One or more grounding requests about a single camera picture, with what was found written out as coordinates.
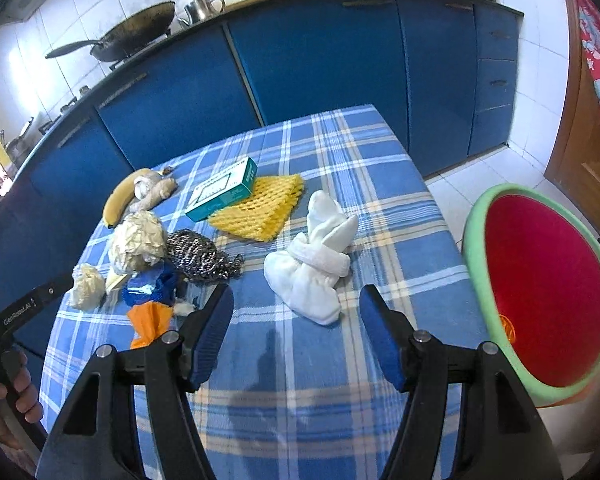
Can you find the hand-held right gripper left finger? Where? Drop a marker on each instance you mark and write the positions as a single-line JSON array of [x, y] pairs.
[[215, 330]]

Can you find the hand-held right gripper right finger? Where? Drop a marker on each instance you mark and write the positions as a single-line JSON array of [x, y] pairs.
[[380, 330]]

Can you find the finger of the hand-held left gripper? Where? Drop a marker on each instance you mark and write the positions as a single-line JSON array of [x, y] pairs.
[[55, 291]]

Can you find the small paper ball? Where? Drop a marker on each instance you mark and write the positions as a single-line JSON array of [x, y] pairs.
[[87, 287]]

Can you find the small white tissue wad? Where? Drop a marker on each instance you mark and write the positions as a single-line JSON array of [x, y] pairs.
[[185, 306]]

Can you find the cream paper piece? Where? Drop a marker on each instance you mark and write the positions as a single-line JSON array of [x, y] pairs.
[[114, 282]]

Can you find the orange plastic bag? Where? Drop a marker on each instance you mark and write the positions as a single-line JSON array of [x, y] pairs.
[[150, 322]]

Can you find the blue plastic wrapper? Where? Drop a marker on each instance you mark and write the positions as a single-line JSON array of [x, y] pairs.
[[150, 282]]

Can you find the white sock bundle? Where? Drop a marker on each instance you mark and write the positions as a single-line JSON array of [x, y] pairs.
[[310, 270]]

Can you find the large paper ball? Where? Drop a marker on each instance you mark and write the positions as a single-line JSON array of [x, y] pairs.
[[137, 240]]

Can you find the red bin with green rim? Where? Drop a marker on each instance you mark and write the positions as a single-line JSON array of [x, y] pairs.
[[545, 285]]

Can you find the yellow banana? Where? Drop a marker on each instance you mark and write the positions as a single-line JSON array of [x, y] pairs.
[[120, 200]]

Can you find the orange plastic scrap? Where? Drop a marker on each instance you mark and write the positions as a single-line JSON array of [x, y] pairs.
[[506, 327]]

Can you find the yellow foam fruit net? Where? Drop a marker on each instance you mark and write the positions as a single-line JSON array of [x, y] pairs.
[[260, 210]]

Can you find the white garlic bulb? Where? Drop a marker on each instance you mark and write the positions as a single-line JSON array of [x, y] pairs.
[[142, 187]]

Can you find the teal cardboard box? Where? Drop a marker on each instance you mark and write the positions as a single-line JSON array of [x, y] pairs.
[[220, 192]]

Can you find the beige ginger piece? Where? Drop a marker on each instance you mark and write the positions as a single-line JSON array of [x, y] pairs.
[[164, 190]]

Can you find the metal pot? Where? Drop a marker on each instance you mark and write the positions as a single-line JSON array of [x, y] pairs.
[[15, 147]]

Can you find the blue plaid tablecloth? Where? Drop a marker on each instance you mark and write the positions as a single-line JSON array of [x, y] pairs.
[[305, 160]]

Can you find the gas stove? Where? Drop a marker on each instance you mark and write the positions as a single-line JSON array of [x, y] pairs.
[[125, 64]]

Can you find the wooden door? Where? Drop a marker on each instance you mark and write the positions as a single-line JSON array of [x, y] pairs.
[[580, 170]]

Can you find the black wok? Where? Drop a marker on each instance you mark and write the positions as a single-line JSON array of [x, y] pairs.
[[130, 30]]

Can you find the blue kitchen cabinet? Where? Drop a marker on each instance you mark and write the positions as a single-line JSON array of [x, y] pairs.
[[320, 60]]

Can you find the metal kettle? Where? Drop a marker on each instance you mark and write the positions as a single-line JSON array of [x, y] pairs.
[[200, 10]]

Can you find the red floral cloth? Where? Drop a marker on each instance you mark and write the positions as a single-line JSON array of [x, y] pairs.
[[597, 50]]

